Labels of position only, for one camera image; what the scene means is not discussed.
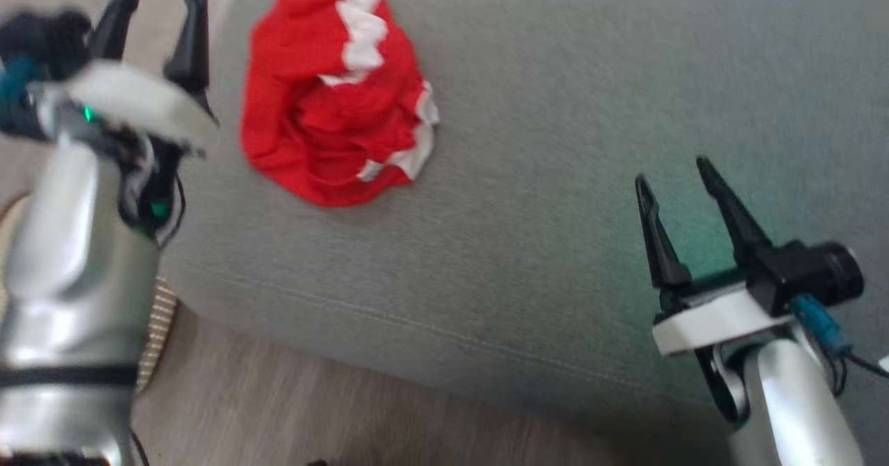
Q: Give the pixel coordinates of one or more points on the red basketball jersey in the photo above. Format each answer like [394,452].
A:
[326,105]

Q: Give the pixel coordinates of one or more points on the large grey sofa seat cushion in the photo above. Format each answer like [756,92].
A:
[555,174]

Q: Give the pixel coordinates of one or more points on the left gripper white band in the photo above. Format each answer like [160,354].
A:
[139,105]

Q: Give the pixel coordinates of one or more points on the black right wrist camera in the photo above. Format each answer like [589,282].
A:
[806,275]

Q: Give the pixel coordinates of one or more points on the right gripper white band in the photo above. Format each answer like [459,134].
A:
[715,313]

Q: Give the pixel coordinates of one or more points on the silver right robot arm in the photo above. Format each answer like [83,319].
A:
[799,410]

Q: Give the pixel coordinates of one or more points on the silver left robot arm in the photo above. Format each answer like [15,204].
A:
[69,278]

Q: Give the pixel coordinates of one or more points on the beige woven laundry basket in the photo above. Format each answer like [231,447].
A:
[158,334]

